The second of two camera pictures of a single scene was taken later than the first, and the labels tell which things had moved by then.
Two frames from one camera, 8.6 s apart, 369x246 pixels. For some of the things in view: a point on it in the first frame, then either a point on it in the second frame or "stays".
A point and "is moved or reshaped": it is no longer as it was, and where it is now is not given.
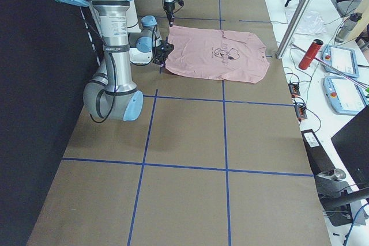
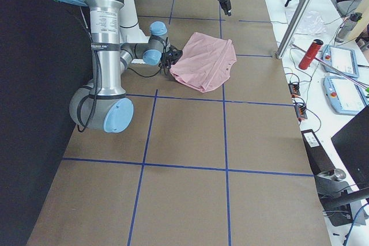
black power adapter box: (319, 160) stays
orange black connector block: (294, 90) stays
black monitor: (351, 143) stays
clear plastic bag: (311, 23) stays
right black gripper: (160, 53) -> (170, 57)
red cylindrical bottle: (311, 54) stays
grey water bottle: (347, 25) stays
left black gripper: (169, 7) -> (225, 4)
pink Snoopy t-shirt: (221, 55) is moved or reshaped
